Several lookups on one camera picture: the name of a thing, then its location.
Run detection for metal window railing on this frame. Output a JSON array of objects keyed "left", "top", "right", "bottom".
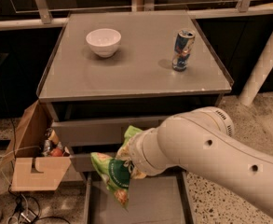
[{"left": 0, "top": 0, "right": 273, "bottom": 32}]

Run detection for white ceramic bowl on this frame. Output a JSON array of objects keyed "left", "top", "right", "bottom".
[{"left": 86, "top": 28, "right": 121, "bottom": 58}]

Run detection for grey bottom drawer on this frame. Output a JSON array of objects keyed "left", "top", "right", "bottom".
[{"left": 84, "top": 171, "right": 197, "bottom": 224}]

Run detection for green rice chip bag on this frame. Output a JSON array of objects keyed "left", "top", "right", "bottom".
[{"left": 90, "top": 126, "right": 146, "bottom": 208}]

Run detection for grey top drawer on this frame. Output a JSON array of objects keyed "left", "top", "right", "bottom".
[{"left": 52, "top": 116, "right": 167, "bottom": 147}]

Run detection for brown cardboard box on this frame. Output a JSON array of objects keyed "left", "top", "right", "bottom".
[{"left": 0, "top": 101, "right": 71, "bottom": 191}]

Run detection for black cables on floor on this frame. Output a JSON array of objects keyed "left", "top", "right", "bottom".
[{"left": 0, "top": 147, "right": 72, "bottom": 224}]

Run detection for grey drawer cabinet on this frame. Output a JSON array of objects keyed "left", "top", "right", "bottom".
[{"left": 36, "top": 10, "right": 235, "bottom": 224}]

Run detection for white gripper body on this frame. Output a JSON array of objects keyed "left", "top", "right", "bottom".
[{"left": 129, "top": 128, "right": 172, "bottom": 176}]

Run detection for crushed blue energy drink can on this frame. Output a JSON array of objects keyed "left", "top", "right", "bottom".
[{"left": 171, "top": 28, "right": 196, "bottom": 72}]

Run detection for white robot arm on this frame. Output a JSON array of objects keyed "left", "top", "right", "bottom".
[{"left": 130, "top": 11, "right": 273, "bottom": 218}]

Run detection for grey drawer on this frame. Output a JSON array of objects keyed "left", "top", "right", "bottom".
[
  {"left": 84, "top": 171, "right": 197, "bottom": 224},
  {"left": 69, "top": 147, "right": 118, "bottom": 173},
  {"left": 52, "top": 116, "right": 167, "bottom": 147}
]

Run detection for grey middle drawer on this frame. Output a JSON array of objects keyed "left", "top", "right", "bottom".
[{"left": 69, "top": 147, "right": 118, "bottom": 173}]

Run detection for bottle in cardboard box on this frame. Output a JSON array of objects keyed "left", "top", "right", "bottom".
[{"left": 46, "top": 128, "right": 59, "bottom": 145}]

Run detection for red item in box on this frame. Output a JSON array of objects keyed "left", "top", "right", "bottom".
[{"left": 50, "top": 148, "right": 63, "bottom": 157}]

